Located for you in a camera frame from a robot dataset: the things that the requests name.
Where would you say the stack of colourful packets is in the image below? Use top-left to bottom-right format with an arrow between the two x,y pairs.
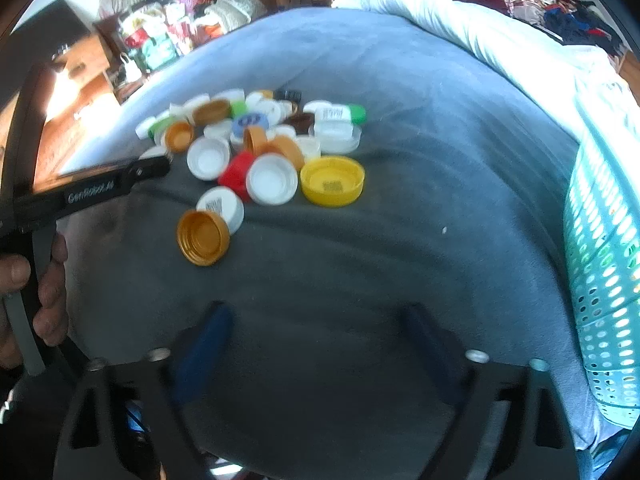
117,2 -> 193,73

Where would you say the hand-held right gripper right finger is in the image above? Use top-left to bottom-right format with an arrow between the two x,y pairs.
400,302 -> 581,480

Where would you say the pile of plastic bottle caps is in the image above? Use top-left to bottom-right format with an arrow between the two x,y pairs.
135,87 -> 368,233

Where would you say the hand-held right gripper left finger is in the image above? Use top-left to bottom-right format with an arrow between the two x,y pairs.
52,300 -> 236,480

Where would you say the dark wooden side cabinet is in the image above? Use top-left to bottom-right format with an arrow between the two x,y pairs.
92,10 -> 201,106

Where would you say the golden orange cap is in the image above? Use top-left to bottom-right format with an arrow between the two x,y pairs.
176,210 -> 232,267

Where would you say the wooden dresser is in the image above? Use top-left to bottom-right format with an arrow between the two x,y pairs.
0,30 -> 126,193

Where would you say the teal perforated plastic basket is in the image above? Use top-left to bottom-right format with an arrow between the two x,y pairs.
562,105 -> 640,431

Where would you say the wooden headboard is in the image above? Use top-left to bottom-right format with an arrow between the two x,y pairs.
612,45 -> 636,76

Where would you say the heap of colourful clothes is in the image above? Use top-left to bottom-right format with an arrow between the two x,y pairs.
502,0 -> 626,56

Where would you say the person's left hand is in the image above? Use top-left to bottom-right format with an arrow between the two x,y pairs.
0,234 -> 69,371

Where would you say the light blue duvet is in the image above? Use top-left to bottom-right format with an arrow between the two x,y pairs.
331,0 -> 638,161

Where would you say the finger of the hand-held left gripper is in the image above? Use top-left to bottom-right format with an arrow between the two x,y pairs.
126,155 -> 172,185

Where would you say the white woven bag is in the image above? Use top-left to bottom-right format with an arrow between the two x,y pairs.
202,0 -> 268,36

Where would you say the large yellow cap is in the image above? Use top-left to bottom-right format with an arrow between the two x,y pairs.
300,156 -> 366,208

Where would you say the black television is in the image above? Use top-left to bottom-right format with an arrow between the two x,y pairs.
7,0 -> 93,68

